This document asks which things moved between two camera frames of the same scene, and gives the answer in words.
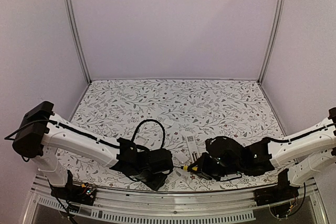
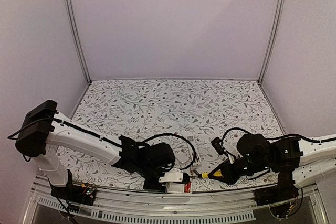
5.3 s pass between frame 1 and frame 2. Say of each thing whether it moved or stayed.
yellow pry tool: moved
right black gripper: moved
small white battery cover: stayed
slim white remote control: stayed
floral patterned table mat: stayed
